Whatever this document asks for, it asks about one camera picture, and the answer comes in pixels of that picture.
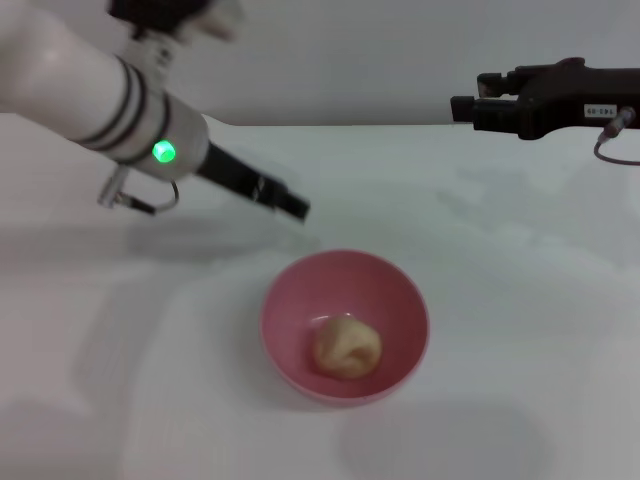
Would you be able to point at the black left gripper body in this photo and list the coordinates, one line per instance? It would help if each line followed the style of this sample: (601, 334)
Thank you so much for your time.
(235, 172)

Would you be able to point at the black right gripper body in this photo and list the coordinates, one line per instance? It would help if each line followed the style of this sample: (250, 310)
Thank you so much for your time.
(560, 100)

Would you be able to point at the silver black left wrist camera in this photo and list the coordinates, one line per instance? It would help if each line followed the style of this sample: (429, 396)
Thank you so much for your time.
(160, 12)

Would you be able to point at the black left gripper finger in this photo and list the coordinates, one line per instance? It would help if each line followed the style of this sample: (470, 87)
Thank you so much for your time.
(292, 206)

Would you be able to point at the pink plastic bowl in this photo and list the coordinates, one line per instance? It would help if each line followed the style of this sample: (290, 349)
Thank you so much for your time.
(350, 290)

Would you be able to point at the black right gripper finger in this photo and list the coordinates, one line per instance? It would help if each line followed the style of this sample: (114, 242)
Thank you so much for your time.
(497, 84)
(490, 114)

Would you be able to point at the beige egg yolk pastry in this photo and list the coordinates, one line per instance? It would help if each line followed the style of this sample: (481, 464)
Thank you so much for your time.
(347, 347)

